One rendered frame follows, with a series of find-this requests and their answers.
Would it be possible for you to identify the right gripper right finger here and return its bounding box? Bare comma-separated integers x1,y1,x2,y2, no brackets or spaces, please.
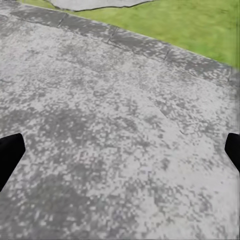
224,133,240,172

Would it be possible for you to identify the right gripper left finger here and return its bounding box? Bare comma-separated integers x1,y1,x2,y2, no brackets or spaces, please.
0,133,26,192

